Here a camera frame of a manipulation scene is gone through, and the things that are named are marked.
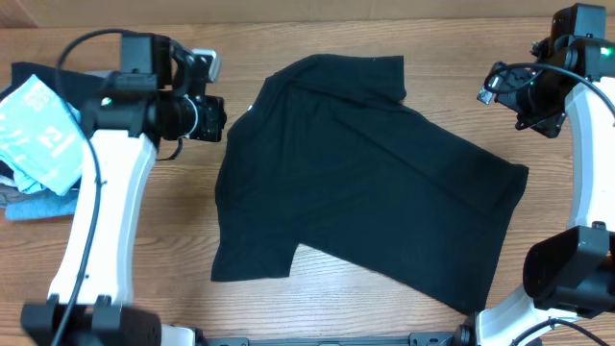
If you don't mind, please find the black t-shirt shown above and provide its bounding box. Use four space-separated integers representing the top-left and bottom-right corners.
211 55 529 314

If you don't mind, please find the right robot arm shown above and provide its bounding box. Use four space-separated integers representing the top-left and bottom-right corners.
447 3 614 346

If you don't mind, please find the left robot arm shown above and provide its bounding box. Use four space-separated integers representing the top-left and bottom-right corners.
20 30 227 345

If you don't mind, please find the folded black shirt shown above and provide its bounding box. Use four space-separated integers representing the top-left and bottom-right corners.
0 62 105 186

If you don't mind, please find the folded light blue printed shirt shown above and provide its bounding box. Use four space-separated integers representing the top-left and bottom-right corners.
1 75 83 195

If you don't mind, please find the folded blue heather shirt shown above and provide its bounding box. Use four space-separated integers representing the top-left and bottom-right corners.
5 190 79 221

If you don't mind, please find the folded white grey garment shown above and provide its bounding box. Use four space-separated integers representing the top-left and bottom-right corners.
0 176 29 208

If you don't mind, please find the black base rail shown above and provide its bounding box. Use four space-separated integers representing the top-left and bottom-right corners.
196 331 476 346

